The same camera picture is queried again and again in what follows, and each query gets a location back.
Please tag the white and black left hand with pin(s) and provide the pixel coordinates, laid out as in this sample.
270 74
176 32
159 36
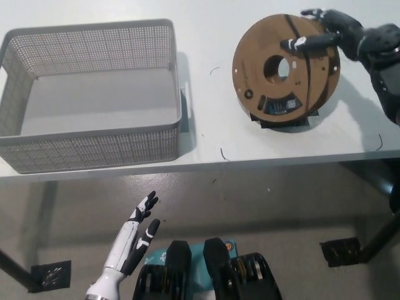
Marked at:
125 250

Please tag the black and white right hand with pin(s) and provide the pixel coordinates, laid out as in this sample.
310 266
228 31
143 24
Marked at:
347 31

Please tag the cardboard filament spool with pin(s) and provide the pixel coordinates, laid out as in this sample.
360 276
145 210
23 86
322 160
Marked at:
250 62

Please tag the grey table leg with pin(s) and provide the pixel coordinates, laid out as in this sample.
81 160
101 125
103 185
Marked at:
47 212

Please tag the black and teal robot body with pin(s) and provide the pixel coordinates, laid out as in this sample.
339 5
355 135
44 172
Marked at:
215 265

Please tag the grey perforated basket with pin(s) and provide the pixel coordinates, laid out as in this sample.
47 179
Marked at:
93 150

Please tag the black tape patch on table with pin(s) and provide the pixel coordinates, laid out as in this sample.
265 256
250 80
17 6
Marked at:
281 124

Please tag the dark table leg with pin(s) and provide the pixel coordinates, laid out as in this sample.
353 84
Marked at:
375 178

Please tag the black diagonal frame leg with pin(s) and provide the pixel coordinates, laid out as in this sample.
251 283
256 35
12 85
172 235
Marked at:
14 265
381 237

